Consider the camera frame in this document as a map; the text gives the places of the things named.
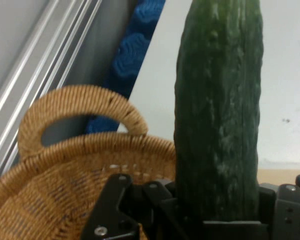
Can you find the bamboo cutting board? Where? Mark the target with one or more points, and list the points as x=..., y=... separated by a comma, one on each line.
x=282, y=176

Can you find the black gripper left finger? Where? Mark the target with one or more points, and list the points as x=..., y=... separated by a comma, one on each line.
x=120, y=210

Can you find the dark green cucumber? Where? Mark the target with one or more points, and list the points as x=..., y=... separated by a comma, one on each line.
x=218, y=112

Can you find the woven wicker basket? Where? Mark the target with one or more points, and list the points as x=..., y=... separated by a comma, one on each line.
x=65, y=180

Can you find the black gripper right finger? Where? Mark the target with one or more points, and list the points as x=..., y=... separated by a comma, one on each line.
x=287, y=212

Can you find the long horizontal aluminium frame rail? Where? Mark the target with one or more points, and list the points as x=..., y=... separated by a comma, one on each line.
x=32, y=75

